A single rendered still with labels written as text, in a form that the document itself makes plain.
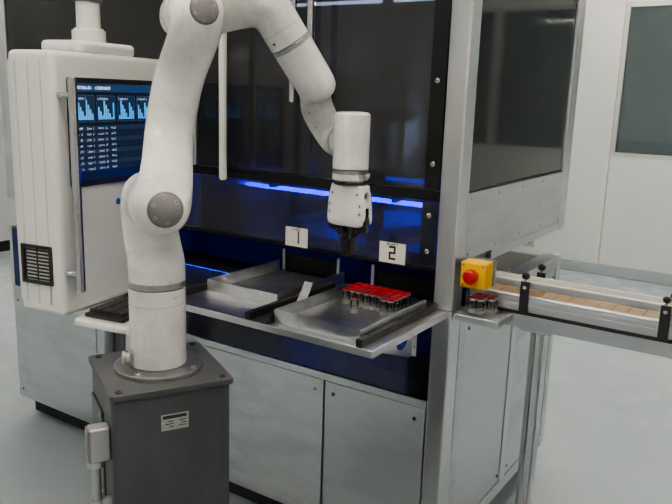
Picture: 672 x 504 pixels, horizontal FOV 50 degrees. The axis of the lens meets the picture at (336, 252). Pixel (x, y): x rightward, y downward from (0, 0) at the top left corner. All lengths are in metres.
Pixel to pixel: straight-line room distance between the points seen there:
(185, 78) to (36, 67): 0.75
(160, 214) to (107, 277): 0.93
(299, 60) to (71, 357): 1.97
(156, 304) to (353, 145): 0.55
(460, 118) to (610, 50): 4.69
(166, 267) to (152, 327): 0.13
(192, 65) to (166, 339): 0.57
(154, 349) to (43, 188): 0.78
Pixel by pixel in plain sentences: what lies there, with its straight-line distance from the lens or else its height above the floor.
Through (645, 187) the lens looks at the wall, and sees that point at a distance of 6.52.
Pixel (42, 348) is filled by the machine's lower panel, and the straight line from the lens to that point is 3.38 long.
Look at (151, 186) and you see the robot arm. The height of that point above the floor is 1.27.
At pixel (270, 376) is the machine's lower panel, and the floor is 0.54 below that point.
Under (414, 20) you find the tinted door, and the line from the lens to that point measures 2.04.
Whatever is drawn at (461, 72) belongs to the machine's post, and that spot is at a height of 1.52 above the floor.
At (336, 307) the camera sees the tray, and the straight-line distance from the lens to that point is 2.01.
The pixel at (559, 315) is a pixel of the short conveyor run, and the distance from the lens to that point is 2.04.
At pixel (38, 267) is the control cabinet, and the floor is 0.94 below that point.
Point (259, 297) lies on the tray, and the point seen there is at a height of 0.90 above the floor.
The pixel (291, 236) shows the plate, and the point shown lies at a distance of 2.27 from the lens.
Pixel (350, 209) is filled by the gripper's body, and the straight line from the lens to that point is 1.68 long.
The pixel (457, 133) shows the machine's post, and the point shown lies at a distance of 1.95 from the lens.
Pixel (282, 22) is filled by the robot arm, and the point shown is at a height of 1.60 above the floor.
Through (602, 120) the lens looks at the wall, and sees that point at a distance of 6.57.
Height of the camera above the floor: 1.46
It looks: 12 degrees down
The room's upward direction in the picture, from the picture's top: 2 degrees clockwise
